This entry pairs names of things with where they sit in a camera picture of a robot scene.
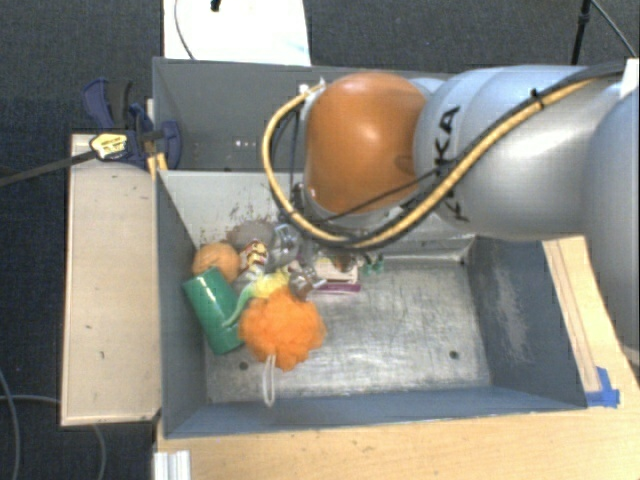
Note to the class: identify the orange mesh bath sponge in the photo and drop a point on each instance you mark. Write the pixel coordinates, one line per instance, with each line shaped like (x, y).
(280, 325)

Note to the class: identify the yellow-green toy dinosaur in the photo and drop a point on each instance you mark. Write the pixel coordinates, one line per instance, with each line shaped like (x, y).
(257, 284)

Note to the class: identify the green plastic cup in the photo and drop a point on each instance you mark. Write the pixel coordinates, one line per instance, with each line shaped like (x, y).
(212, 308)

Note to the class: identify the grey rounded lump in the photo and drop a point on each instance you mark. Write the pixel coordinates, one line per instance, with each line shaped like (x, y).
(250, 232)

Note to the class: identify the grey metal bin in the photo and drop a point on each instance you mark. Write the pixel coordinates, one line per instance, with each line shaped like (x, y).
(400, 328)

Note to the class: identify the pale wood board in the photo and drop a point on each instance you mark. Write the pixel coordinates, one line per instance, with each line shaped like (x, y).
(110, 293)

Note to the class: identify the red and white toy figure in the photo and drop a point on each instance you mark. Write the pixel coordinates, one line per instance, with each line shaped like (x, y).
(255, 255)

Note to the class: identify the purple and pink flat box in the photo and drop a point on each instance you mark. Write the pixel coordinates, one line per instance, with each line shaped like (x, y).
(340, 278)

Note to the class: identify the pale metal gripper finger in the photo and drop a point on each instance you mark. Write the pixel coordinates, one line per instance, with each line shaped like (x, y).
(286, 240)
(302, 284)

